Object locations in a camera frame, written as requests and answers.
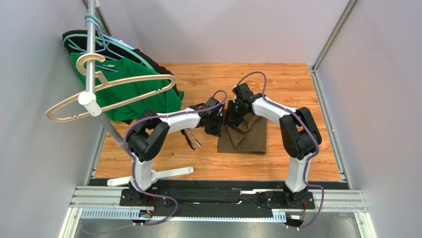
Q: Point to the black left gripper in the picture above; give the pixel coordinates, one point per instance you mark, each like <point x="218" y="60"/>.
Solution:
<point x="216" y="132"/>

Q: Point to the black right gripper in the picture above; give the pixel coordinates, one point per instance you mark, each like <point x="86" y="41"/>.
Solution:
<point x="234" y="118"/>

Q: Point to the brown cloth napkin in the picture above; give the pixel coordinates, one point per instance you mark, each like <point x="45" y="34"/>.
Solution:
<point x="247" y="138"/>

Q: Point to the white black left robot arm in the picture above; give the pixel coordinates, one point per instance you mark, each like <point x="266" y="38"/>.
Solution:
<point x="144" y="139"/>

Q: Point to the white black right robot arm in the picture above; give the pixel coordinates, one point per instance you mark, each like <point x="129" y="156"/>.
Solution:
<point x="300" y="135"/>

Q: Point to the silver fork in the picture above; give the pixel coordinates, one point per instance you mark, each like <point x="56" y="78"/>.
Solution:
<point x="194" y="138"/>

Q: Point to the white rack base foot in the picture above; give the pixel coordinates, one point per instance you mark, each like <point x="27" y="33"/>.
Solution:
<point x="155" y="176"/>

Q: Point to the green t-shirt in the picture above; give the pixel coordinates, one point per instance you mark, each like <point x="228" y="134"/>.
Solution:
<point x="138" y="92"/>

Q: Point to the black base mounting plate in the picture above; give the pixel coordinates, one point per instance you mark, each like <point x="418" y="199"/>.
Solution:
<point x="265" y="199"/>

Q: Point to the beige plastic hanger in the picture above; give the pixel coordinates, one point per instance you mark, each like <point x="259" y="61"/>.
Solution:
<point x="108" y="92"/>

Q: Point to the black garment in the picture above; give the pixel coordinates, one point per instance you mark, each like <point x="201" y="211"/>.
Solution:
<point x="75" y="41"/>

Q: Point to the teal plastic hanger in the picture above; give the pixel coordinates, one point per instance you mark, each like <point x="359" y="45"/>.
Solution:
<point x="125" y="47"/>

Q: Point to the aluminium frame rail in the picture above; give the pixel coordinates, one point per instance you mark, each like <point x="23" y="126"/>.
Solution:
<point x="94" y="211"/>

